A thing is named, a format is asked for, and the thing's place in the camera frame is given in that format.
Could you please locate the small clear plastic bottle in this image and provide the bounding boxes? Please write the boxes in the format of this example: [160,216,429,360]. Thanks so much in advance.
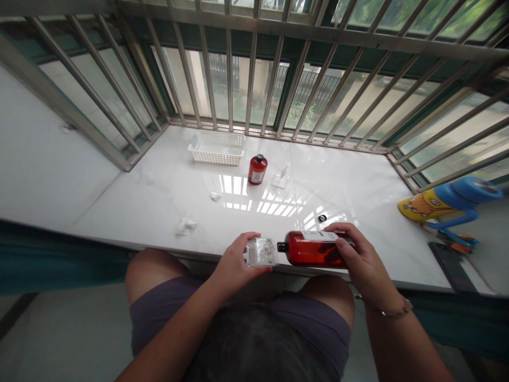
[245,237,279,268]

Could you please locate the person's legs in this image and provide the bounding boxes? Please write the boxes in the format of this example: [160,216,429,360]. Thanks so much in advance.
[125,247,356,382]

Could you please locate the large amber bottle without cap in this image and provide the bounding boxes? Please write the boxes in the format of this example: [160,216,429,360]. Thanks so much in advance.
[276,229,357,271]

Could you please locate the orange blue strap clip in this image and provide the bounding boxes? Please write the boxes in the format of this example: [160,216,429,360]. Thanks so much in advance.
[442,233,481,255]

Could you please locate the white plastic basket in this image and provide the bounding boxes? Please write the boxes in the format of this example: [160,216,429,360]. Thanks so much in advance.
[187,131,247,167]

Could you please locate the person's left hand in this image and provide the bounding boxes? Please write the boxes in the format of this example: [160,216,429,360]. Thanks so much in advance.
[214,232,275,288]

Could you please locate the person's right hand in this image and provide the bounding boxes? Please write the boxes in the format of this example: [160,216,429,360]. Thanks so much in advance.
[323,222,401,308]

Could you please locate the clear pump dispenser bottle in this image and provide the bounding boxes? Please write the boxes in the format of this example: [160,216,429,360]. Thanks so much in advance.
[271,162,292,189]

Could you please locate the large white crumpled tissue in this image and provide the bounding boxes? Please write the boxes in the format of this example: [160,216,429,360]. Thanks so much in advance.
[175,216,198,237]

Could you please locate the black phone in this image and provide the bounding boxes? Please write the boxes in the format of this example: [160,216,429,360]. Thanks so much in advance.
[428,241,475,294]

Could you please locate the metal window grille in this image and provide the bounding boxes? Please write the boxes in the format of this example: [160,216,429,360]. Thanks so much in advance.
[0,0,509,195]

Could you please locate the amber bottle with black cap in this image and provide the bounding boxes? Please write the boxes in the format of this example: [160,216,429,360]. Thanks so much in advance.
[247,153,268,186]

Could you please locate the blue yellow cartoon water bottle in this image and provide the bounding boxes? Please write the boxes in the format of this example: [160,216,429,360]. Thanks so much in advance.
[398,176,505,240]

